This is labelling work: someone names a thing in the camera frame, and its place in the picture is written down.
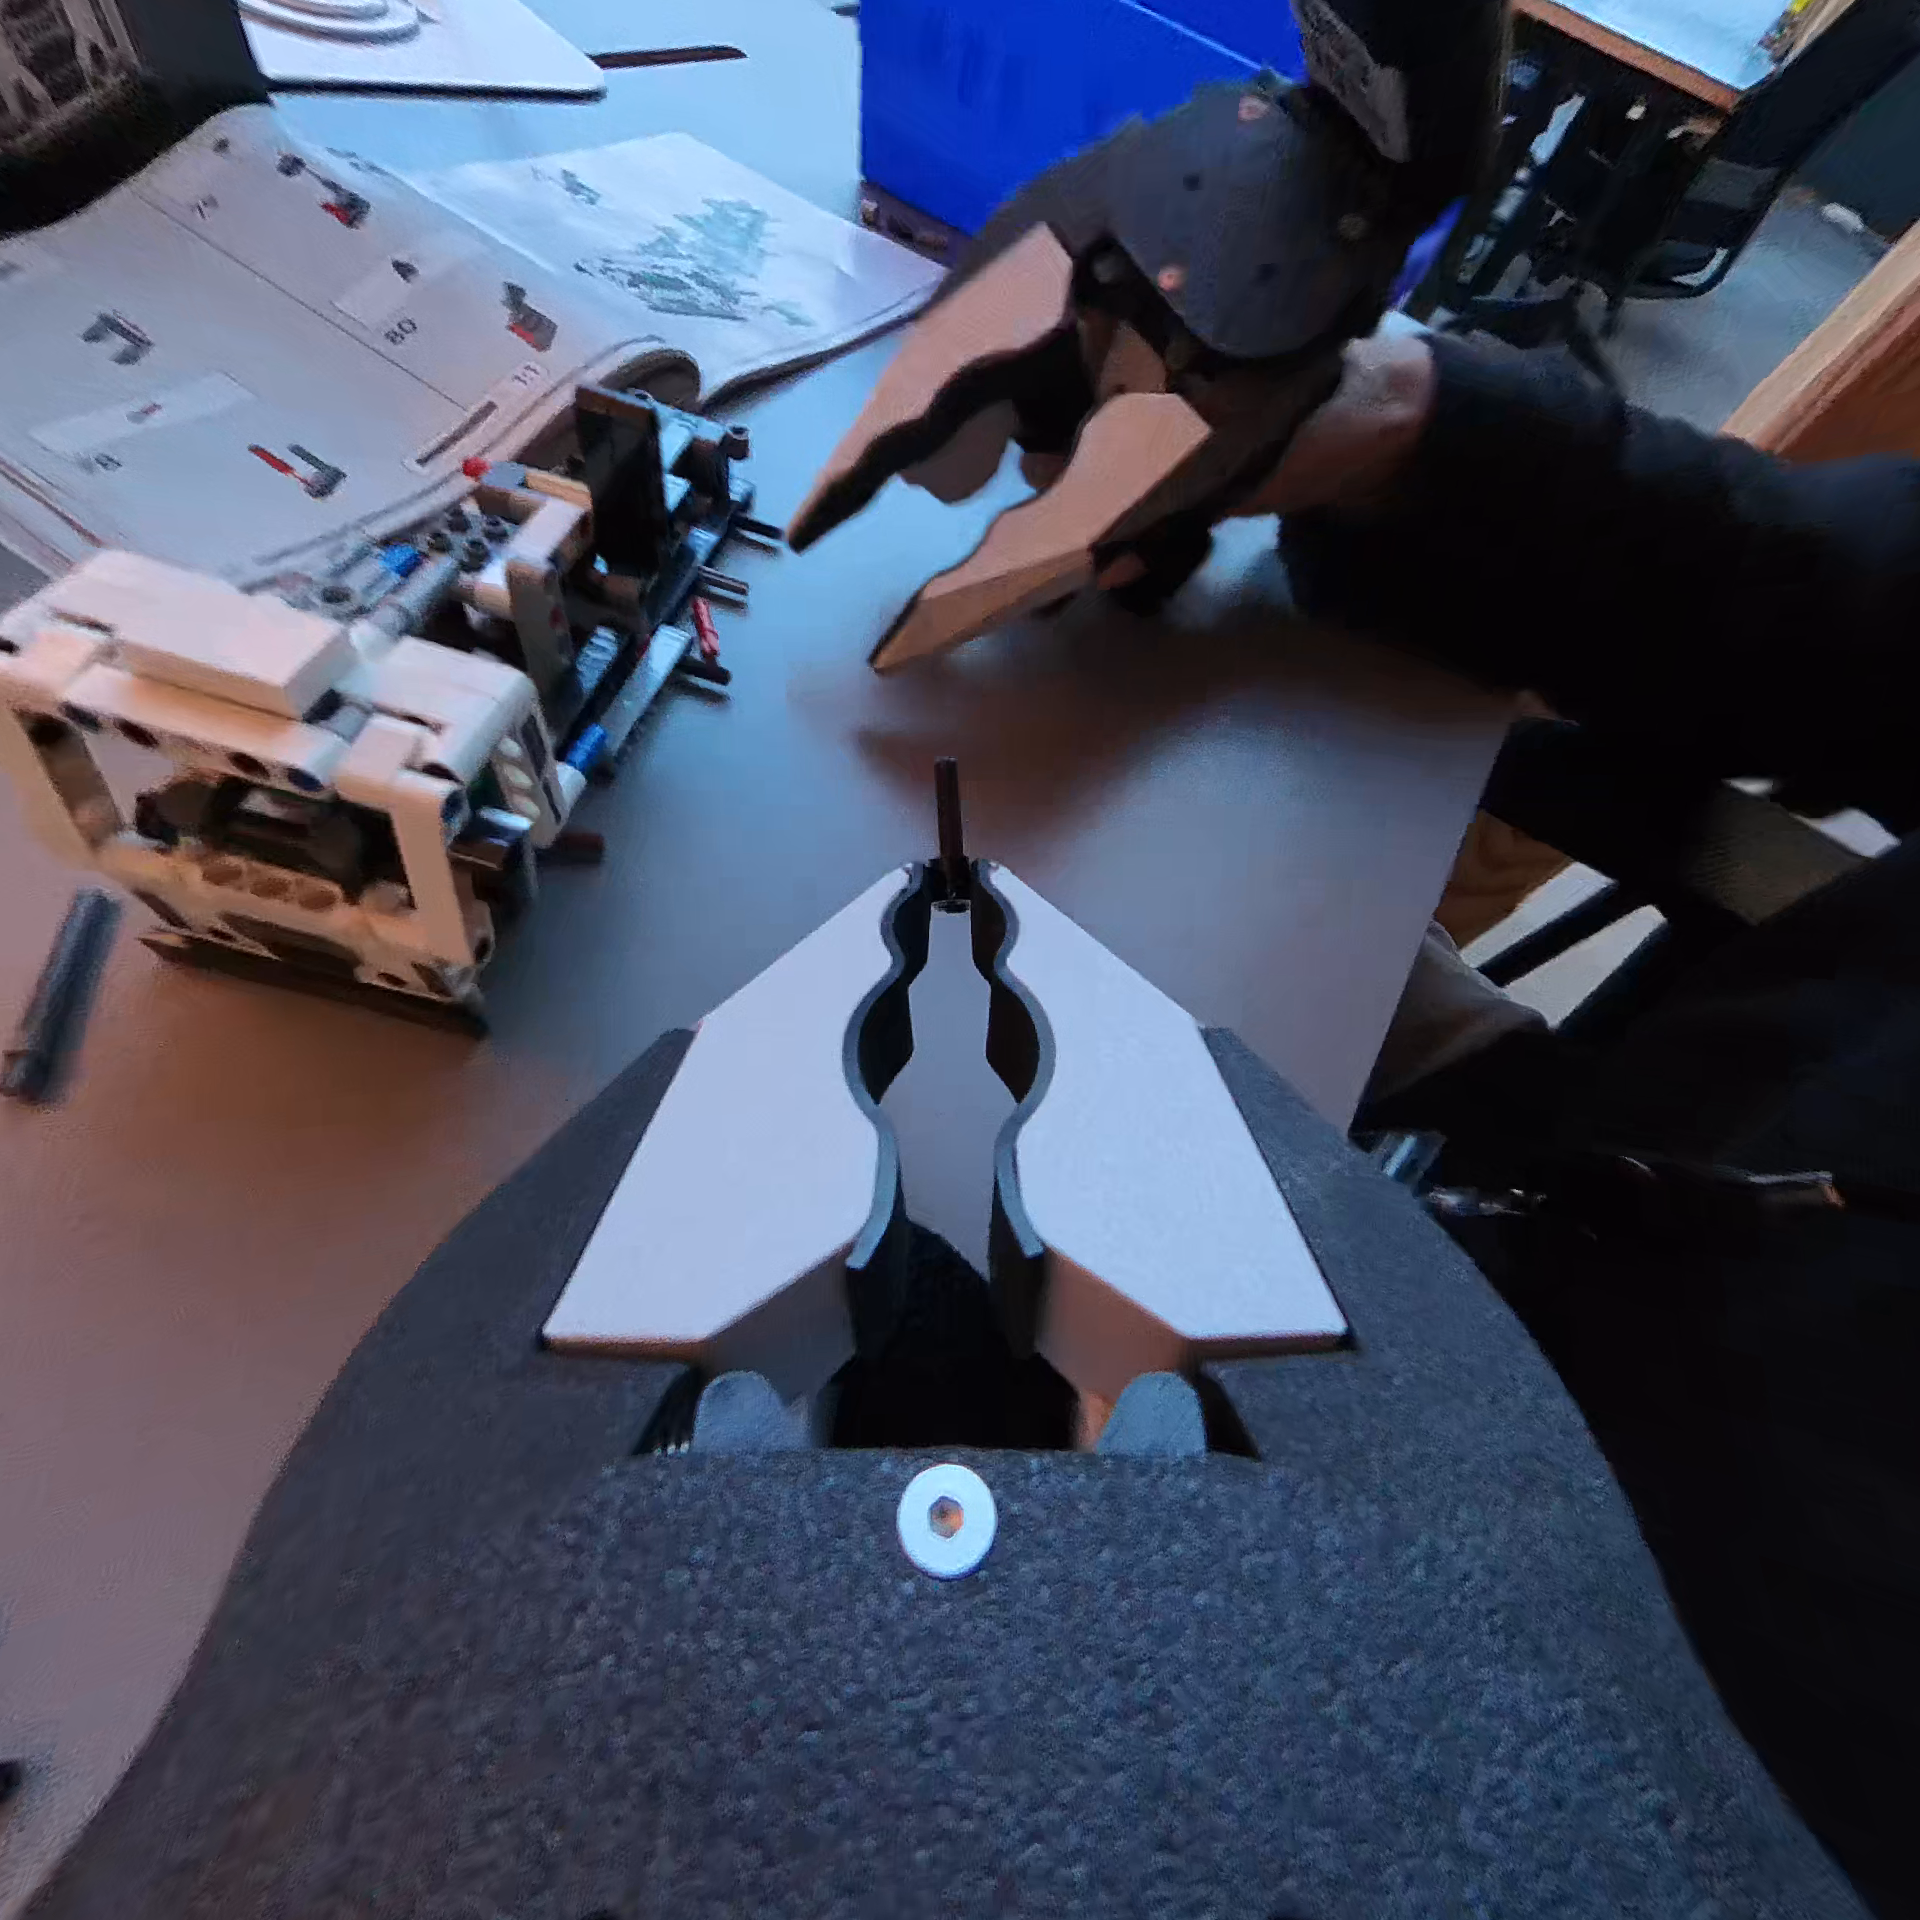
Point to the black office chair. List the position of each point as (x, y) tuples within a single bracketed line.
[(1620, 166)]

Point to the white board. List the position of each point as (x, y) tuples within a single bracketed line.
[(434, 45)]

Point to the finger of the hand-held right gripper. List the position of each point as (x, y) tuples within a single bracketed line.
[(1067, 509), (961, 360)]

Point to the person's right forearm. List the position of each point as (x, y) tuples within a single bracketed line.
[(1620, 569)]

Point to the blue plastic bin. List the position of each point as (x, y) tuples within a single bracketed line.
[(1022, 90)]

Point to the white lego truck model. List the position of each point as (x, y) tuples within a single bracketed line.
[(300, 750)]

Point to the wooden desk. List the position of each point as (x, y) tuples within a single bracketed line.
[(1651, 32)]

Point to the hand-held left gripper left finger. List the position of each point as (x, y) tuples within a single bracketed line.
[(736, 1171)]

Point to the thin black rod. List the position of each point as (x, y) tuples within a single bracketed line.
[(669, 59)]

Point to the dark loose axle piece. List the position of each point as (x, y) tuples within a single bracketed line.
[(62, 990)]

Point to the lego instruction booklet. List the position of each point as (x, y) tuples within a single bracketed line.
[(228, 298)]

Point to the lego set box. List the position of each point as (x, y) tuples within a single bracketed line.
[(91, 90)]

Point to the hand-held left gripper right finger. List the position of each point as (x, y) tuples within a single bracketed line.
[(1157, 1171)]

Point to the black lego axle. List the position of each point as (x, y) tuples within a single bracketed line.
[(949, 825)]

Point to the person's right hand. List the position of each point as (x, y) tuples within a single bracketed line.
[(1358, 419)]

